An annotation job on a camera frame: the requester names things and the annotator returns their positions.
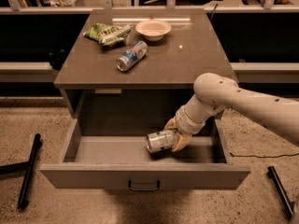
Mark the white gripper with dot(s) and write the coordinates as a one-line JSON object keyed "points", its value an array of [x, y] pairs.
{"points": [[186, 124]]}

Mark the silver green 7up can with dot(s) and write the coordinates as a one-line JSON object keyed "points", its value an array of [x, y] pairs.
{"points": [[160, 141]]}

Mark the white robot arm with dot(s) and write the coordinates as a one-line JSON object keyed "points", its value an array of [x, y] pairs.
{"points": [[212, 93]]}

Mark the grey open top drawer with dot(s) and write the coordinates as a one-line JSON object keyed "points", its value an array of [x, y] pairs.
{"points": [[105, 146]]}

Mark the grey cabinet counter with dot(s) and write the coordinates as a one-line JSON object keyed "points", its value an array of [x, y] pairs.
{"points": [[191, 49]]}

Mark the blue silver soda can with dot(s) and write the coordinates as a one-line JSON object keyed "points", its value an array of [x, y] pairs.
{"points": [[132, 56]]}

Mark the white bowl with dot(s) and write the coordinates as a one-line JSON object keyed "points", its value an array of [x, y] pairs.
{"points": [[153, 30]]}

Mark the black right stand leg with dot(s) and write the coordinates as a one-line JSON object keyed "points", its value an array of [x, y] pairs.
{"points": [[287, 203]]}

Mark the black stand leg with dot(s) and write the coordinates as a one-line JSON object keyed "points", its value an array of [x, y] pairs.
{"points": [[287, 203], [27, 167]]}

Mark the green chip bag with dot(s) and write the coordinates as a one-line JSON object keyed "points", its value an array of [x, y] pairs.
{"points": [[107, 35]]}

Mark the black object beside cabinet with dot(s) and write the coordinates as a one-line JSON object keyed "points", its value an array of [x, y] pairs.
{"points": [[56, 60]]}

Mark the black left stand leg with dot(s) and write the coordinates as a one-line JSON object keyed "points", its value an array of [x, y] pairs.
{"points": [[27, 167]]}

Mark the black drawer handle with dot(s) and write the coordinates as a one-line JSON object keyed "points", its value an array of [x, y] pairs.
{"points": [[146, 187]]}

